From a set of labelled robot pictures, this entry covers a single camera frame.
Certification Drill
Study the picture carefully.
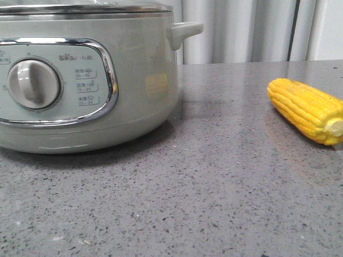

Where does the pale green electric pot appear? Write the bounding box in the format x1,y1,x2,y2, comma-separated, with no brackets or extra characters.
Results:
1,12,203,154

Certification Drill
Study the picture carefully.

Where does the yellow corn cob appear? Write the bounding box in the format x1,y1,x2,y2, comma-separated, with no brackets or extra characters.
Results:
267,78,342,146

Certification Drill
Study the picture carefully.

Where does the glass lid with steel rim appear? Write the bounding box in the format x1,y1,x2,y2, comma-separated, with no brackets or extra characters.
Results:
1,0,173,15

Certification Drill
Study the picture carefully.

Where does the white curtain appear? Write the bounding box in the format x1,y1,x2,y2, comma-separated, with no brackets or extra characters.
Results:
167,1,342,64

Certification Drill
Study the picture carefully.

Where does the grey timer knob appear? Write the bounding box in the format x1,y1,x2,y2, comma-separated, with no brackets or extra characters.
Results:
8,59,61,109

